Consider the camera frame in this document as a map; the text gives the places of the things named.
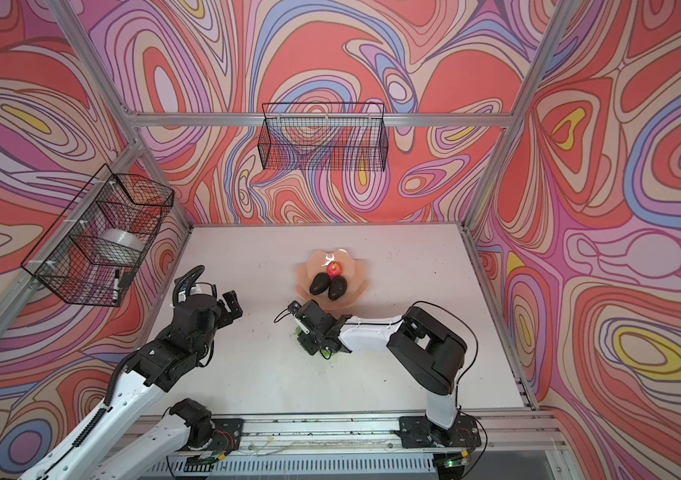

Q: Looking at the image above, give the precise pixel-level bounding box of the green grape bunch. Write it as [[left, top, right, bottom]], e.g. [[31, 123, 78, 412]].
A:
[[296, 327, 338, 360]]

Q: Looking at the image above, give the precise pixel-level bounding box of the dark avocado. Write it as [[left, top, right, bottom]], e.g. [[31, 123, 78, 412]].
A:
[[328, 275, 348, 301], [308, 272, 332, 296]]

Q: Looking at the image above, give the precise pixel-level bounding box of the red fake apple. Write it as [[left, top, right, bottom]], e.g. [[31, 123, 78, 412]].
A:
[[326, 261, 344, 279]]

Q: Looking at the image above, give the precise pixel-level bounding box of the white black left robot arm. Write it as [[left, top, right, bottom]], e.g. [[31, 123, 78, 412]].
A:
[[22, 265, 242, 479]]

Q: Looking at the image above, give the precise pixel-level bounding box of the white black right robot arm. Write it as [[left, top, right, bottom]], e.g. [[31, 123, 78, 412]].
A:
[[286, 300, 468, 431]]

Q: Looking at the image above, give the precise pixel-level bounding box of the pink wavy fruit bowl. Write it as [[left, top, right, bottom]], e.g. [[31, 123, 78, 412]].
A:
[[294, 249, 370, 313]]

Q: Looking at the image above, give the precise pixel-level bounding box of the black marker pen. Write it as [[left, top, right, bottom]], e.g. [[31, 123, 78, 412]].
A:
[[112, 269, 120, 305]]

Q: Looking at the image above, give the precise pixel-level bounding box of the white tape roll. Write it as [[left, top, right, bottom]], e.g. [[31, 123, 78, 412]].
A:
[[94, 228, 144, 266]]

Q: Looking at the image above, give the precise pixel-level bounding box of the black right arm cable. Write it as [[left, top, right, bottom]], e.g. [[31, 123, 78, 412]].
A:
[[409, 299, 489, 463]]

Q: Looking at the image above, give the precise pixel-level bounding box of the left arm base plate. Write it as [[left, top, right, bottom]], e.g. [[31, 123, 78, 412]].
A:
[[194, 417, 244, 454]]

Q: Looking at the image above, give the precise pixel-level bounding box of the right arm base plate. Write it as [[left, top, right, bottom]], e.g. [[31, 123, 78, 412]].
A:
[[393, 415, 482, 452]]

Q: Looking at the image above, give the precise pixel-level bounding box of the black wire basket left wall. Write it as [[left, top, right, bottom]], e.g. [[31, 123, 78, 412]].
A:
[[20, 165, 174, 307]]

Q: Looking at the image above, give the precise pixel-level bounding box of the black wire basket wall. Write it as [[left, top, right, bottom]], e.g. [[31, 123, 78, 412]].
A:
[[258, 101, 389, 172], [20, 165, 174, 307]]

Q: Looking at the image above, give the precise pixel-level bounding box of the black wire basket back wall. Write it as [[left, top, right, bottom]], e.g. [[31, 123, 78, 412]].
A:
[[258, 101, 389, 172]]

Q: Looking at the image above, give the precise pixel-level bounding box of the aluminium front rail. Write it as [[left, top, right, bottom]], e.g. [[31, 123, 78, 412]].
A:
[[113, 409, 570, 480]]

